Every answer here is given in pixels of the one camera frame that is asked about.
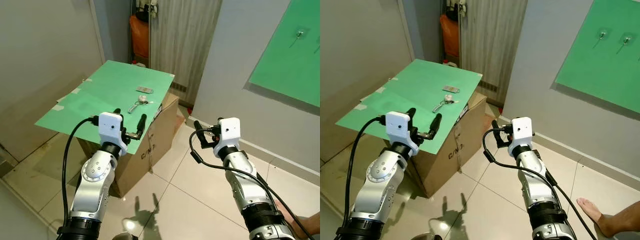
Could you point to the keys with white fob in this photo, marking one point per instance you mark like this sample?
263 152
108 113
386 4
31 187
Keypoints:
135 106
440 106

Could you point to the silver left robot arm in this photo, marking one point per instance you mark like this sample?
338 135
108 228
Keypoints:
382 172
95 172

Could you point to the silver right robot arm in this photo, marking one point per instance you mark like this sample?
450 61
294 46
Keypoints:
535 180
245 180

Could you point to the brown cardboard box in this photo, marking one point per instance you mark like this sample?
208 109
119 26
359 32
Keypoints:
145 155
450 160

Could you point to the green paper sheet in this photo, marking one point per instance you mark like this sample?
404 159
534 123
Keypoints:
410 85
100 90

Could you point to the small silver rectangular tag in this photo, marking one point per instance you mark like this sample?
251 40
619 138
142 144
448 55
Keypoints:
144 89
450 89

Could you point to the white bottle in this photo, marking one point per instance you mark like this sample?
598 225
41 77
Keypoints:
138 63
450 62

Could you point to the orange bag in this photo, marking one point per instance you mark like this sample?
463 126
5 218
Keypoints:
449 35
140 35

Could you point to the grey wood-grain door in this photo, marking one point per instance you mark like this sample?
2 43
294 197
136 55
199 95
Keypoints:
185 40
492 40

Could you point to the white hanging items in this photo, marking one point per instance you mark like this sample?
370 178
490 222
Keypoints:
147 7
456 7

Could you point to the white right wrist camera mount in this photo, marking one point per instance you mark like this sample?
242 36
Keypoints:
229 131
522 131

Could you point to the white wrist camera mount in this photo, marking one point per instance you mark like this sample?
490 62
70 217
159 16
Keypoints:
522 131
229 131
397 127
110 127

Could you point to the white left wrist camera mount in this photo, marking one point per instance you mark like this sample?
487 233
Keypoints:
397 127
110 127

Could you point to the green wall board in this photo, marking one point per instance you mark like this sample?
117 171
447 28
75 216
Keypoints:
600 70
285 65

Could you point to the small metal wall hook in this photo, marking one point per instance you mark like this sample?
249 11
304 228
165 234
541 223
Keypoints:
626 40
299 34
603 34

